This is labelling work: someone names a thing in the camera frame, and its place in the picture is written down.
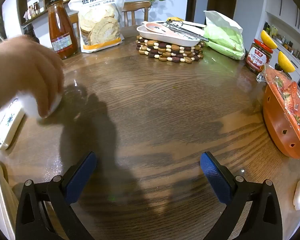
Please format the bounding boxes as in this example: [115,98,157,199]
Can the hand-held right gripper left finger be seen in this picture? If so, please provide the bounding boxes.
[15,151,98,240]

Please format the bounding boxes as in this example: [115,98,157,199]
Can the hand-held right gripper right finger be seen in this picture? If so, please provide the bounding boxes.
[200,151,283,240]

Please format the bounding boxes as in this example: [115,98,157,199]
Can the small white ramekin bowl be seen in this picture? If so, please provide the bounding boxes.
[15,91,63,119]

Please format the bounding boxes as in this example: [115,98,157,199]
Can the person's left hand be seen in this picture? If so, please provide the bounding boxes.
[0,35,65,118]

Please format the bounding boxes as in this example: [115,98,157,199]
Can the orange basket with plastic wrap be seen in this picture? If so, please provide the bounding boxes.
[262,65,300,159]

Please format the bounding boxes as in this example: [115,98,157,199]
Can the white plate with blue pattern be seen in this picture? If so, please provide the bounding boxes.
[0,97,25,150]

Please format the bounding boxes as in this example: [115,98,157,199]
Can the red chili sauce jar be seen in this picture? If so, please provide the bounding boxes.
[245,39,273,74]

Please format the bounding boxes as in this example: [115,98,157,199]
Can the yellow plastic piece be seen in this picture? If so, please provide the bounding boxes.
[277,51,296,73]
[261,30,278,49]

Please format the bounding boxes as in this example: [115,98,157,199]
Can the green plastic bag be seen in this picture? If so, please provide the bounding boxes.
[203,10,246,60]

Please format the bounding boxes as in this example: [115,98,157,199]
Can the metal tongs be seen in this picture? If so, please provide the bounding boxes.
[165,21,209,42]

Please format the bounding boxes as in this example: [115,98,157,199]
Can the white tray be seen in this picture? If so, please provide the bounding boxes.
[136,20,207,47]

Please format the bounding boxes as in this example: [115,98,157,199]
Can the red sauce bottle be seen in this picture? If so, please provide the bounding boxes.
[46,0,79,60]

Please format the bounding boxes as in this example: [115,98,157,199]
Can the flour bag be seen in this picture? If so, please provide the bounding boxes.
[68,0,125,53]

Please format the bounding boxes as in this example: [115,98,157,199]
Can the small dark sauce bottle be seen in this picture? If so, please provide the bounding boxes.
[22,23,40,44]

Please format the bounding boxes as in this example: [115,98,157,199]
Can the wooden chair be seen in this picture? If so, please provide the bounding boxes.
[68,12,81,38]
[121,1,152,27]

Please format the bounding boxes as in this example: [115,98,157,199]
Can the pink spoon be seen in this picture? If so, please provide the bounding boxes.
[144,22,170,34]

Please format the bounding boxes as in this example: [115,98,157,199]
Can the white kitchen cabinet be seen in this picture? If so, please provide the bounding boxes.
[264,0,300,80]

